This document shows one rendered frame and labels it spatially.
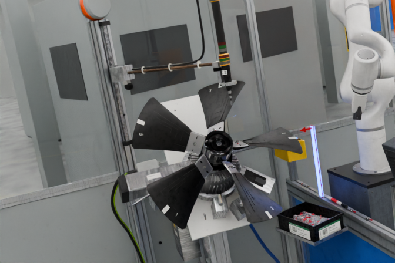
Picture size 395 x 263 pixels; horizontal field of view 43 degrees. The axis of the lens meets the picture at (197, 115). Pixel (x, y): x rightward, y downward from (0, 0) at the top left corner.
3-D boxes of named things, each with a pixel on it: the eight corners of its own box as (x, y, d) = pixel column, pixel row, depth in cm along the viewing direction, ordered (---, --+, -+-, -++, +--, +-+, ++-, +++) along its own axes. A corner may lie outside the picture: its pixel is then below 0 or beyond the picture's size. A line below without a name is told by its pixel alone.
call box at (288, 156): (275, 158, 258) (272, 138, 256) (293, 154, 261) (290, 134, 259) (288, 165, 243) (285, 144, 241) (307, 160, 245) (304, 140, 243)
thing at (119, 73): (110, 84, 247) (107, 66, 245) (121, 81, 252) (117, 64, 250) (124, 83, 240) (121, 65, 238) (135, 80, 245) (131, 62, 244)
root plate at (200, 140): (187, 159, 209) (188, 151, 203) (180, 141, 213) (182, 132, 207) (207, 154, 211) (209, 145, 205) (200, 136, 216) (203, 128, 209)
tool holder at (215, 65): (212, 87, 207) (208, 63, 206) (222, 83, 213) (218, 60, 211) (230, 86, 202) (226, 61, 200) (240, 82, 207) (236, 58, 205)
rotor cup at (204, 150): (204, 175, 208) (207, 161, 197) (193, 145, 215) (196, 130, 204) (236, 168, 212) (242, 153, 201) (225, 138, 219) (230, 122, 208)
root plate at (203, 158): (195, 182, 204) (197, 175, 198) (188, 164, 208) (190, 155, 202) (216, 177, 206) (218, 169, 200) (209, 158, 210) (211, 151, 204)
